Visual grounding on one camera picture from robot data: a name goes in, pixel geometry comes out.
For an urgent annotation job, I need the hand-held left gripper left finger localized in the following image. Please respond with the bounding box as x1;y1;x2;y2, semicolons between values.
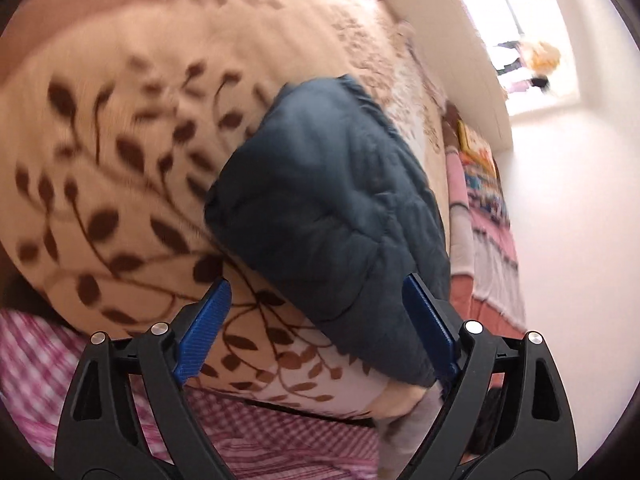
54;277;236;480

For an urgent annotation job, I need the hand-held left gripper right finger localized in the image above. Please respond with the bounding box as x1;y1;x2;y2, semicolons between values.
395;272;581;480

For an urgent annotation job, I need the dark teal quilted puffer jacket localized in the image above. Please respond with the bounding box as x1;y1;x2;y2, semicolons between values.
204;75;453;388

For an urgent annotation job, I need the pink striped quilt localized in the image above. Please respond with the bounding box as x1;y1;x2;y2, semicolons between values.
445;150;528;331

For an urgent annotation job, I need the person's pink checked clothing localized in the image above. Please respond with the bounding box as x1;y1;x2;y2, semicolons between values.
0;310;386;480

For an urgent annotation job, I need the cartoon print pillow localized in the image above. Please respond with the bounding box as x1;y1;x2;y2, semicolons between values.
460;152;511;221

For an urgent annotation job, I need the yellow cushion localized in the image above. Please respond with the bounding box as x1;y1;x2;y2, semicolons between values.
457;120;496;157

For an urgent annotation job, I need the brown plush pillow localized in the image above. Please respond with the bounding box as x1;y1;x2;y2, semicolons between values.
442;105;463;151

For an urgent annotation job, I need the beige leaf print blanket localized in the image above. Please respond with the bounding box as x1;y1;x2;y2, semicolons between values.
0;0;451;421

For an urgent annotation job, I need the white bed headboard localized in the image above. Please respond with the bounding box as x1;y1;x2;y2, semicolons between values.
372;0;515;153

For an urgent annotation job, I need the yellow fluffy object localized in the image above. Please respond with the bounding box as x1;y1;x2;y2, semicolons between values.
520;40;561;73

